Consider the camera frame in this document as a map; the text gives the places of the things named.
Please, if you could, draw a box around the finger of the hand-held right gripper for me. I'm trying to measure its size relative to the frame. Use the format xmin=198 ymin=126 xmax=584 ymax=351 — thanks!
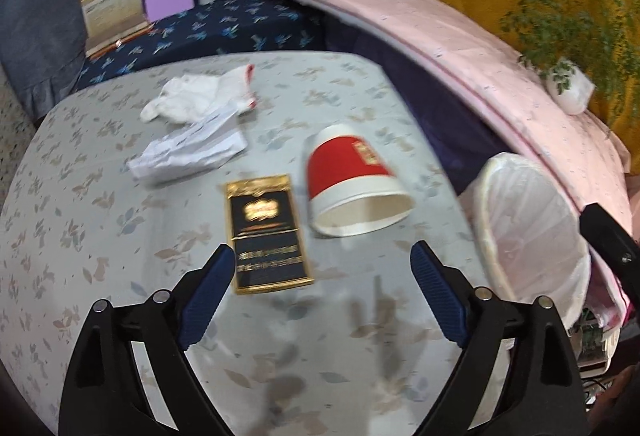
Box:
xmin=579 ymin=204 xmax=640 ymax=313

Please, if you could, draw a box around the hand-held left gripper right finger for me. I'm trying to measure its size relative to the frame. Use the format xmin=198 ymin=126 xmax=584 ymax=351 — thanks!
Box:
xmin=410 ymin=240 xmax=589 ymax=436

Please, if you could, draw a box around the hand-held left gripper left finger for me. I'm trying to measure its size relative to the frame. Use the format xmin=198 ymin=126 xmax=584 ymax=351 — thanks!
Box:
xmin=59 ymin=243 xmax=237 ymax=436

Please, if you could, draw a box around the white lined waste bin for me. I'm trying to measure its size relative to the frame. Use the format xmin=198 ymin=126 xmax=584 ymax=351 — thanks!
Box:
xmin=471 ymin=153 xmax=594 ymax=338

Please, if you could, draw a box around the black gold cigarette box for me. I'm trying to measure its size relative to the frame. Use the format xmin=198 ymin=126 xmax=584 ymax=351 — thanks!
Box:
xmin=218 ymin=174 xmax=316 ymax=297

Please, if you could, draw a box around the white paper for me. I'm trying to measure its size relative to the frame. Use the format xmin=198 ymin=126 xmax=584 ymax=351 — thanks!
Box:
xmin=127 ymin=109 xmax=247 ymax=182

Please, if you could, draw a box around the red paper cup gold label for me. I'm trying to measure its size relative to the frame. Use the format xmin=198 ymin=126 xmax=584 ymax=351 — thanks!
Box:
xmin=304 ymin=124 xmax=415 ymax=238

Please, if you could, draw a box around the pale floral tablecloth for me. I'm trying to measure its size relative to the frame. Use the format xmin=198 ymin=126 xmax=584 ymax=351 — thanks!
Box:
xmin=0 ymin=50 xmax=506 ymax=436

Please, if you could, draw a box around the white plant pot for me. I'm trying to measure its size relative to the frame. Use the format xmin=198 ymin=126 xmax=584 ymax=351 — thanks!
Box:
xmin=544 ymin=58 xmax=596 ymax=116

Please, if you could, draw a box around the dark purple cloth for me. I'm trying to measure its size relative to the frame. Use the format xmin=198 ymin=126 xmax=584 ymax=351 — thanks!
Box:
xmin=322 ymin=13 xmax=506 ymax=197

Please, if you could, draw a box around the green leafy plant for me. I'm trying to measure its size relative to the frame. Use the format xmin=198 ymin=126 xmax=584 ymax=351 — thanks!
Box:
xmin=489 ymin=0 xmax=622 ymax=82

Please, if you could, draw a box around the pink cloth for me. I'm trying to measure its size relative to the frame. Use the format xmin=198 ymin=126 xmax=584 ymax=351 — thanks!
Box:
xmin=249 ymin=0 xmax=637 ymax=319

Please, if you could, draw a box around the navy floral cloth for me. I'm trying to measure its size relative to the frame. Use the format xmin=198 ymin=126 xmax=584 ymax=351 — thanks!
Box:
xmin=74 ymin=0 xmax=327 ymax=90

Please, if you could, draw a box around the beige desk calendar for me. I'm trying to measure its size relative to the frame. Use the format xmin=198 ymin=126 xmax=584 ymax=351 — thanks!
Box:
xmin=79 ymin=0 xmax=154 ymax=60

